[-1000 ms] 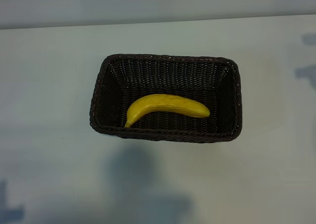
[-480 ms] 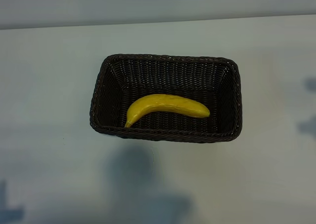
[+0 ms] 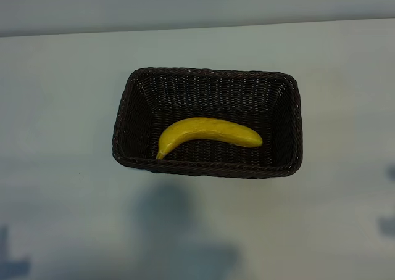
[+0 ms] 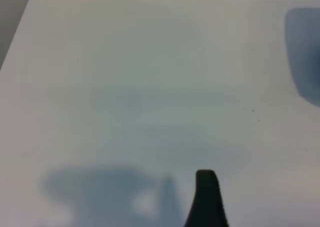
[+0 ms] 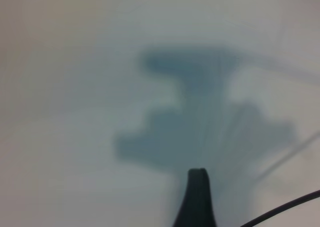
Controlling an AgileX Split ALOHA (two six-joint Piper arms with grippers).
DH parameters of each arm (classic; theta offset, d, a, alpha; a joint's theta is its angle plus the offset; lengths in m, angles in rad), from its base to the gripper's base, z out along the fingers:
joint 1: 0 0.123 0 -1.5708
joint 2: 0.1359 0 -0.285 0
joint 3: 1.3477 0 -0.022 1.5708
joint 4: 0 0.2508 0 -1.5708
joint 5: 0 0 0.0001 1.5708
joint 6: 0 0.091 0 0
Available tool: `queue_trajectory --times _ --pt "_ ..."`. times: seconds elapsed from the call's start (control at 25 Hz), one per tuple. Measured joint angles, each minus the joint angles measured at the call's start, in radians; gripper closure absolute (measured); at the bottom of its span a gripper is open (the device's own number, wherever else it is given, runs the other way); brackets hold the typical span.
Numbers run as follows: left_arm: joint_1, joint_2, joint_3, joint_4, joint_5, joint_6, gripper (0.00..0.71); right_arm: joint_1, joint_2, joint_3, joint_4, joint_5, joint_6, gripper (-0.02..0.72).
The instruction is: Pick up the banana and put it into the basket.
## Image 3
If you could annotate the yellow banana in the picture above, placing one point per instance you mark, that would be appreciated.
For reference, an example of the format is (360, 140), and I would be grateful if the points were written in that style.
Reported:
(200, 130)

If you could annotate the dark brown wicker basket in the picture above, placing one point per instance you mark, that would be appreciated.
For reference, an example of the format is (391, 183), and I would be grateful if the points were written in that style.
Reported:
(216, 92)

